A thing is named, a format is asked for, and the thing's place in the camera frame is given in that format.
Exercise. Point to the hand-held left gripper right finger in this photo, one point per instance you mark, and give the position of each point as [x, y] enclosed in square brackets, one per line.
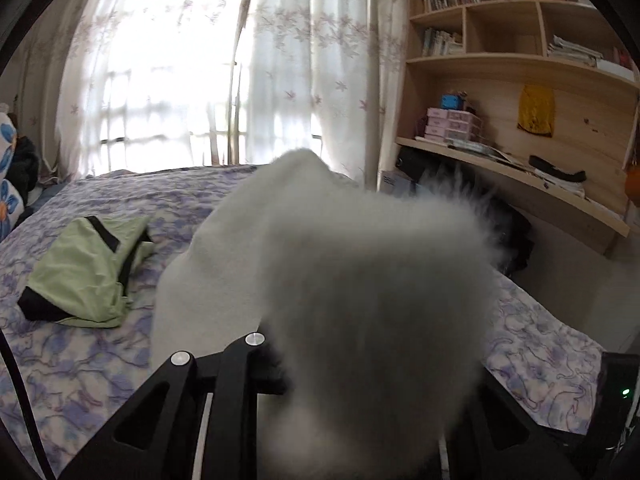
[505, 440]

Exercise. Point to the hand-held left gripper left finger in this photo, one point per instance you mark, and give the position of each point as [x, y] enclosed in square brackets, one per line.
[250, 360]

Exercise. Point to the white fleece garment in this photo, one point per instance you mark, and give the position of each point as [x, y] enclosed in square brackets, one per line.
[350, 285]

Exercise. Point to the green garment with black trim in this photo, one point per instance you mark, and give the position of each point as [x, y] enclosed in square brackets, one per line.
[75, 270]

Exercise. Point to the black box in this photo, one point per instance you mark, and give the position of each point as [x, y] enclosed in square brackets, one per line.
[410, 167]

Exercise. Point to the open magazine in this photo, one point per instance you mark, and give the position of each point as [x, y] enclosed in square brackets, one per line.
[490, 152]

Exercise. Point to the dark clothing pile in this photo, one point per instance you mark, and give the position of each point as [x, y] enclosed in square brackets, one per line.
[25, 165]

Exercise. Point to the blue flower print pillow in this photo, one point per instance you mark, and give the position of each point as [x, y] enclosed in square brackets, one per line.
[6, 185]

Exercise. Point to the sheer flower print curtain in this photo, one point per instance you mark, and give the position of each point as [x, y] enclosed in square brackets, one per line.
[325, 60]

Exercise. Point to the yellow hanging cloth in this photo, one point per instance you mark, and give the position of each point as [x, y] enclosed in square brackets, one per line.
[536, 110]

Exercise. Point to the stack of pink boxes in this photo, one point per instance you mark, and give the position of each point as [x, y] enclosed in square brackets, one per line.
[455, 125]

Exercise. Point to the small blue box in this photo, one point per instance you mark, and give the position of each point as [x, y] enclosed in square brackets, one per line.
[452, 100]

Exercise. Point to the stack of papers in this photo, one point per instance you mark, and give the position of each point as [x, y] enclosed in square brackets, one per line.
[575, 51]

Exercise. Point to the wooden wall shelf unit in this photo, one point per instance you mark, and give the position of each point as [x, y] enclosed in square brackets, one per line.
[575, 125]

